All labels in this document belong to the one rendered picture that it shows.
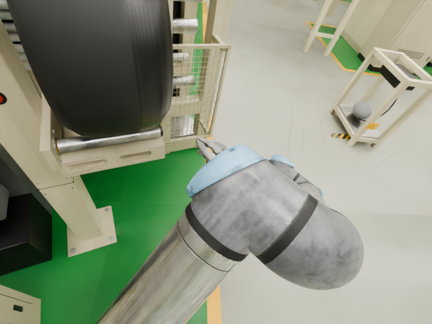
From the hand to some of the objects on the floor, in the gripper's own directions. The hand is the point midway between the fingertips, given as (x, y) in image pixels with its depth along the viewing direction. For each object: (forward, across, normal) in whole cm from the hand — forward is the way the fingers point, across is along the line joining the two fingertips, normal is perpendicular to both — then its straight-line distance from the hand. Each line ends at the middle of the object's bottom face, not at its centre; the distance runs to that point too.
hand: (201, 141), depth 72 cm
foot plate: (-10, -54, -102) cm, 116 cm away
